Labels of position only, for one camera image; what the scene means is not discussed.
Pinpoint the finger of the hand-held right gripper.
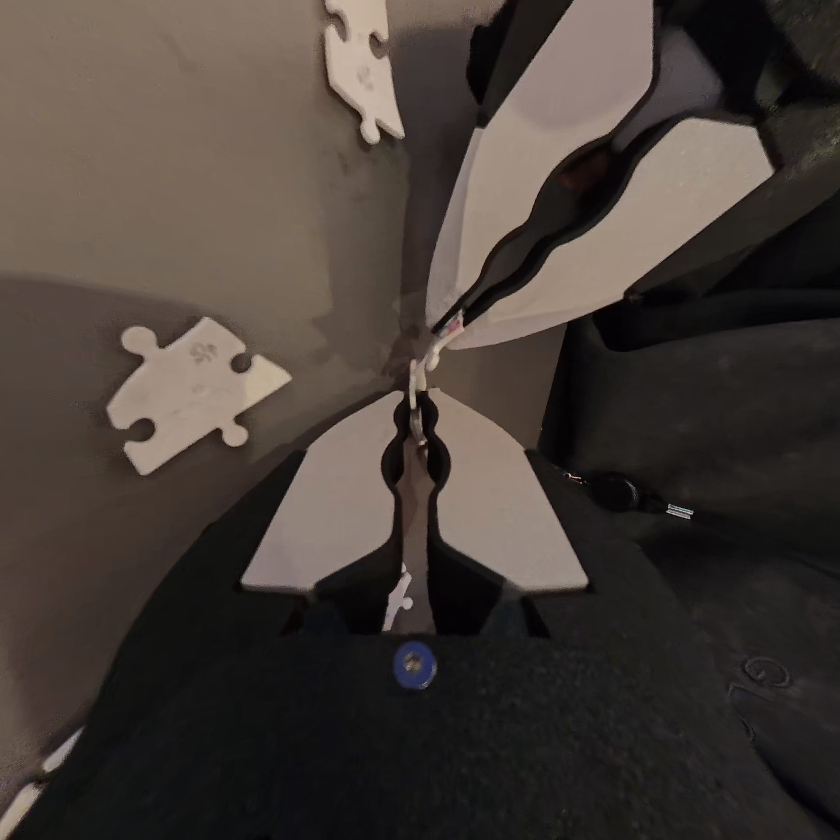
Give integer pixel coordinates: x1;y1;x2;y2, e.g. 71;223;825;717
425;0;660;332
451;112;786;350

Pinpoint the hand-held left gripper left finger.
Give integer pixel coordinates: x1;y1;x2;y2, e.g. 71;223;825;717
241;390;421;634

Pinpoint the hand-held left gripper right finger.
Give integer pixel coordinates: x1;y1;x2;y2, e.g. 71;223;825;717
420;388;589;636

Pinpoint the white puzzle piece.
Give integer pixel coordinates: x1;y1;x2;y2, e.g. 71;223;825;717
382;563;414;632
425;314;468;371
0;781;43;837
407;357;435;454
41;725;86;774
323;0;406;145
105;316;294;477

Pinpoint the person's dark clothing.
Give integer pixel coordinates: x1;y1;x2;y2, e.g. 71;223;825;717
538;197;840;840

